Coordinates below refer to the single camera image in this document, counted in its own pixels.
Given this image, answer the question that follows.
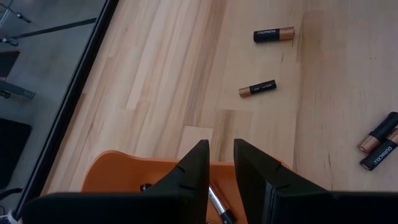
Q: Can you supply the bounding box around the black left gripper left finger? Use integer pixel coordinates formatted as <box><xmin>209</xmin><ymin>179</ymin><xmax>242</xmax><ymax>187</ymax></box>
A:
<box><xmin>23</xmin><ymin>139</ymin><xmax>210</xmax><ymax>224</ymax></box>

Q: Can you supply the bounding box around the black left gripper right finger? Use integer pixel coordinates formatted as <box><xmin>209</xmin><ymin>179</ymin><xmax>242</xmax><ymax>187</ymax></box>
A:
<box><xmin>233</xmin><ymin>139</ymin><xmax>398</xmax><ymax>224</ymax></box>

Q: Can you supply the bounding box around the black copper battery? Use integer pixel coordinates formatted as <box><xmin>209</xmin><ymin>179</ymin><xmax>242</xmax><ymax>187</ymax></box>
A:
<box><xmin>356</xmin><ymin>111</ymin><xmax>398</xmax><ymax>154</ymax></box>
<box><xmin>238</xmin><ymin>79</ymin><xmax>277</xmax><ymax>98</ymax></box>
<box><xmin>359</xmin><ymin>127</ymin><xmax>398</xmax><ymax>172</ymax></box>
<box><xmin>252</xmin><ymin>26</ymin><xmax>295</xmax><ymax>44</ymax></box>

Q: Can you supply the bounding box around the orange plastic bin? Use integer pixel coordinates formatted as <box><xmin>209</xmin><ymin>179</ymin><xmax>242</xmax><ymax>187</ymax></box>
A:
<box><xmin>81</xmin><ymin>150</ymin><xmax>292</xmax><ymax>224</ymax></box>

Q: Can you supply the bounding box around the black flat floor panel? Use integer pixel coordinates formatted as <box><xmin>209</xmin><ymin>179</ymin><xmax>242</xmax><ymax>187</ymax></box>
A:
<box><xmin>0</xmin><ymin>117</ymin><xmax>33</xmax><ymax>190</ymax></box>

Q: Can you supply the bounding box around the dark metal floor bar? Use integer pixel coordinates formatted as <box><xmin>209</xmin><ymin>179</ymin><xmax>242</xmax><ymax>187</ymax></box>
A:
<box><xmin>0</xmin><ymin>80</ymin><xmax>36</xmax><ymax>100</ymax></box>

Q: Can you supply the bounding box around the black aluminium table frame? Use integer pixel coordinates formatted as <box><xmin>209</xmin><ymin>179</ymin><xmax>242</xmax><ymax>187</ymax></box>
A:
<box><xmin>14</xmin><ymin>0</ymin><xmax>121</xmax><ymax>220</ymax></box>

